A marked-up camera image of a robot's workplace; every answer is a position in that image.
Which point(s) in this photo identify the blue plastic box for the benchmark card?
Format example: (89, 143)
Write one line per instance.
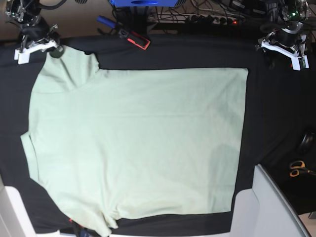
(129, 3)

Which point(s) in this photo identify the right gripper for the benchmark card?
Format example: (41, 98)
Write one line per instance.
(40, 37)

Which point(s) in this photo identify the blue red bar clamp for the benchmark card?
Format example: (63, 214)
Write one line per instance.
(125, 33)

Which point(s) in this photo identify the white chair armrest right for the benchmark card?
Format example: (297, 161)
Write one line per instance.
(263, 211)

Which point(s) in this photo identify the white chair armrest left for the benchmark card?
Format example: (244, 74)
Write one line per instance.
(14, 220)

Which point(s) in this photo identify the white chair armrest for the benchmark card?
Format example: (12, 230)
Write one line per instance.
(14, 220)
(263, 211)

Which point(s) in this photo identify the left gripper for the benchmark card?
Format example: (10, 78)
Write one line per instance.
(287, 39)

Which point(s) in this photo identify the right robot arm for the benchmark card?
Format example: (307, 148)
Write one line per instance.
(23, 12)

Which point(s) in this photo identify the orange handled scissors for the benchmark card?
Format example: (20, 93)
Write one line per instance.
(299, 168)

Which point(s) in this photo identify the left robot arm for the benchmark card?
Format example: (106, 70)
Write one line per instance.
(285, 11)

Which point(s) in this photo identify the blue red bottom clamp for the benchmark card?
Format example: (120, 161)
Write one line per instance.
(79, 230)

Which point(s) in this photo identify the black tape roll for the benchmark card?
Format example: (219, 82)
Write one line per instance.
(306, 143)

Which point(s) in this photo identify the light green T-shirt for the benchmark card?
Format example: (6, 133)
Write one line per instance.
(113, 144)

